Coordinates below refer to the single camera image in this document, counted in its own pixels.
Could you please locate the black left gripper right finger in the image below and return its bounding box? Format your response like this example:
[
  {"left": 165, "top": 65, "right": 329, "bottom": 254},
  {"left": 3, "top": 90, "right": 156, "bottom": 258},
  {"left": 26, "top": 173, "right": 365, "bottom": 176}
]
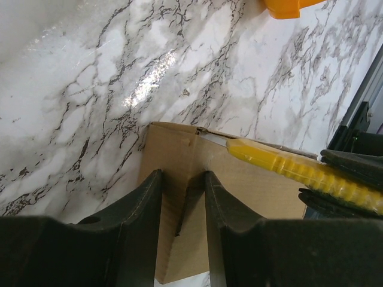
[{"left": 205, "top": 172, "right": 382, "bottom": 286}]

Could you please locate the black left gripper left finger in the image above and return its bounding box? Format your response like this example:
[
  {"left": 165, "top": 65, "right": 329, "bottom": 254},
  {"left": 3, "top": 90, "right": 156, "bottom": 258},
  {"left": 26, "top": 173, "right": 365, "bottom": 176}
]
[{"left": 1, "top": 169, "right": 162, "bottom": 286}]

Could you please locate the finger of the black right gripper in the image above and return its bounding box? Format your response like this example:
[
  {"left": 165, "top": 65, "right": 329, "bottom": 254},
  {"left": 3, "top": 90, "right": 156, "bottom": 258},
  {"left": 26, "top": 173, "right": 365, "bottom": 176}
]
[
  {"left": 321, "top": 149, "right": 382, "bottom": 191},
  {"left": 298, "top": 188, "right": 382, "bottom": 219}
]

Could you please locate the yellow utility knife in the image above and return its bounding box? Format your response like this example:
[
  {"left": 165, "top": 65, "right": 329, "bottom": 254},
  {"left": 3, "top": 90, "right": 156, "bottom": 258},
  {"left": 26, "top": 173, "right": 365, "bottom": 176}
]
[{"left": 199, "top": 128, "right": 382, "bottom": 215}]

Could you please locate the brown cardboard express box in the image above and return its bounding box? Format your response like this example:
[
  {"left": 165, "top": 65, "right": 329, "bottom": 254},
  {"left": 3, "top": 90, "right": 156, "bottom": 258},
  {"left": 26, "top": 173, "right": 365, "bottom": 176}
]
[{"left": 138, "top": 122, "right": 306, "bottom": 284}]

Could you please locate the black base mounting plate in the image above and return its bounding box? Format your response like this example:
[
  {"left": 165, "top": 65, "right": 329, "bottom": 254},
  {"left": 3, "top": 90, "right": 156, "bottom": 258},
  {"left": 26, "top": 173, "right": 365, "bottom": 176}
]
[{"left": 327, "top": 102, "right": 382, "bottom": 156}]

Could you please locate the orange mango candy bag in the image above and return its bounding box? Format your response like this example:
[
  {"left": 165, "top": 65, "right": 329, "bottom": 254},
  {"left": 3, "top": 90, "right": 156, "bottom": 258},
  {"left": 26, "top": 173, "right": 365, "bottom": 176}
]
[{"left": 263, "top": 0, "right": 324, "bottom": 20}]

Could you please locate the aluminium frame rail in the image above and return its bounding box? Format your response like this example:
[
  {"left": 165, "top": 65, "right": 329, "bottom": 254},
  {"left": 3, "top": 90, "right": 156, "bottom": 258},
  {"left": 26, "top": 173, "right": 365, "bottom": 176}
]
[{"left": 341, "top": 46, "right": 382, "bottom": 126}]

